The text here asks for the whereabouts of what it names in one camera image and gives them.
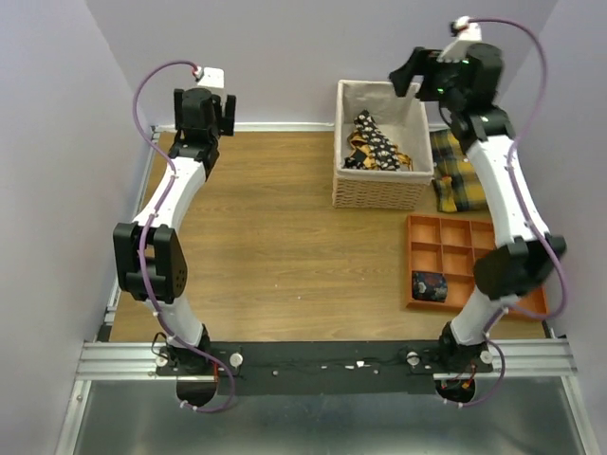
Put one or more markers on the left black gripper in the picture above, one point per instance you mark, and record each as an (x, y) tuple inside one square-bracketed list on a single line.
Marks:
[(225, 124)]

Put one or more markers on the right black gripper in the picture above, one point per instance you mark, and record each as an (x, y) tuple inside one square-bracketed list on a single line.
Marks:
[(414, 65)]

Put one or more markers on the black floral tie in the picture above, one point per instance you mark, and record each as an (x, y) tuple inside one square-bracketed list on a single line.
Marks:
[(366, 125)]

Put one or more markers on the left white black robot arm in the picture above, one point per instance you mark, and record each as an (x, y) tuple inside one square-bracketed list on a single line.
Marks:
[(150, 262)]

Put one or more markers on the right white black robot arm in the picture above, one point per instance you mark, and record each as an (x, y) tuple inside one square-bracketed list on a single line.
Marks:
[(525, 251)]

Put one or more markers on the wicker basket with liner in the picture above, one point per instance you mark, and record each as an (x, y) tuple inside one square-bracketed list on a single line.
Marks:
[(404, 122)]

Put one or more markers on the orange patterned tie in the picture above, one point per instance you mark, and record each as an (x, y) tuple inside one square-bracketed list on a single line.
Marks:
[(377, 153)]

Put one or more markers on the yellow plaid shirt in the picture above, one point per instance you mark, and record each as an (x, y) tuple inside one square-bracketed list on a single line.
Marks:
[(455, 182)]

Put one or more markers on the orange compartment tray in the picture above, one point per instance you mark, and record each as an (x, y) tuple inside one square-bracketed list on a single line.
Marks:
[(447, 246)]

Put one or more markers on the rolled dark floral tie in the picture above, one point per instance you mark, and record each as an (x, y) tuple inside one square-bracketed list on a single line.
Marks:
[(429, 286)]

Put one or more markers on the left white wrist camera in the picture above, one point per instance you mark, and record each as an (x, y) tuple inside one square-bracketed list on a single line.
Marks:
[(209, 77)]

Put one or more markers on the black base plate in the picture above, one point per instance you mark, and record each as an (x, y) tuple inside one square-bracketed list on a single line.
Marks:
[(242, 369)]

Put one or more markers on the aluminium frame rail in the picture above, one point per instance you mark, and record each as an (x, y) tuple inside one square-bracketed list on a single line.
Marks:
[(135, 361)]

